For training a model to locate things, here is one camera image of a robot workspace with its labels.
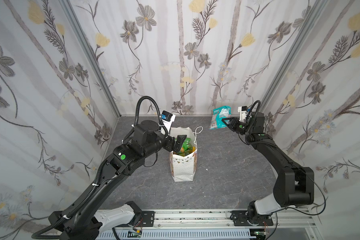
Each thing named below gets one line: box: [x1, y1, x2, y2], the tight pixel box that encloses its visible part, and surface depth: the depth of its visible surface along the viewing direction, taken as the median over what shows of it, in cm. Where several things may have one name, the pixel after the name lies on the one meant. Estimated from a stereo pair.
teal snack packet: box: [209, 105, 232, 130], surface depth 86 cm
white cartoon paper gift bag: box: [169, 126, 198, 182], surface depth 78 cm
